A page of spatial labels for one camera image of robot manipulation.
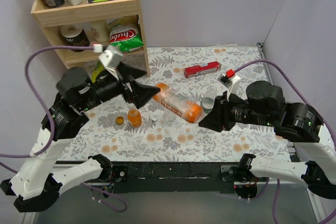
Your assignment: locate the orange juice bottle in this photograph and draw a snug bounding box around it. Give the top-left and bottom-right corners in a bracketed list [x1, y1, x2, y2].
[128, 108, 142, 127]

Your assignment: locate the blue white bottle cap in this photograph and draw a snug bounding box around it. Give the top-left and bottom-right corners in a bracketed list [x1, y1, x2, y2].
[151, 115, 158, 123]

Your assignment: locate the gold bottle cap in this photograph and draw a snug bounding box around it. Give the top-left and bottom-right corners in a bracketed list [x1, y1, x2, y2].
[115, 116, 124, 125]

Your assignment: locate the clear water bottle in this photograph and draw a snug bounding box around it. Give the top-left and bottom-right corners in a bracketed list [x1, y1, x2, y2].
[163, 109, 179, 124]

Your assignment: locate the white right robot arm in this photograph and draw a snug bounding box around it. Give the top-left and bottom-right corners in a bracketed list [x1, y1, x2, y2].
[198, 81, 335, 199]

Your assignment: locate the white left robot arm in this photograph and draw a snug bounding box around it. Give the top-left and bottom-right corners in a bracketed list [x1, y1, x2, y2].
[1, 63, 160, 212]

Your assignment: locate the yellow green tube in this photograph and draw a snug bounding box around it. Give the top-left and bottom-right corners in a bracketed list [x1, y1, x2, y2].
[91, 62, 104, 82]

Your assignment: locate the green white chips bag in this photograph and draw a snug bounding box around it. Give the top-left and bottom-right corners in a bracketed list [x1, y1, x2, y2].
[109, 15, 144, 52]

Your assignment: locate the white cup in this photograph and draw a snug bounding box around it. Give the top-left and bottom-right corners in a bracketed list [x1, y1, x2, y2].
[90, 20, 109, 42]

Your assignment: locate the wooden shelf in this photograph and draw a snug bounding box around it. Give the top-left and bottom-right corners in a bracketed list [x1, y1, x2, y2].
[30, 0, 152, 78]

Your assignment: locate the red toothpaste box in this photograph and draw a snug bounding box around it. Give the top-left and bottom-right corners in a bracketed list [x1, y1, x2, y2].
[184, 61, 222, 78]

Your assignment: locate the black paper cup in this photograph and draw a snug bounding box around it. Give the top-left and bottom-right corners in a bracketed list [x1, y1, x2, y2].
[60, 24, 90, 47]

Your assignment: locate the black base bar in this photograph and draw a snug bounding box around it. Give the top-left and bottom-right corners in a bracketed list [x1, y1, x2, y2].
[90, 155, 268, 200]

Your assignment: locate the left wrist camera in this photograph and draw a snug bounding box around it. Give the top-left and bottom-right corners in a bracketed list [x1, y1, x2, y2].
[93, 44, 123, 80]

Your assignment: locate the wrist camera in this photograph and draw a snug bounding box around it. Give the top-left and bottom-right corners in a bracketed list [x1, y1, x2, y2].
[218, 69, 241, 101]
[93, 44, 123, 80]

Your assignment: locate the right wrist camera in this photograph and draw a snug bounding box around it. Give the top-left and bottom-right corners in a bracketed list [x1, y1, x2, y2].
[218, 69, 241, 101]

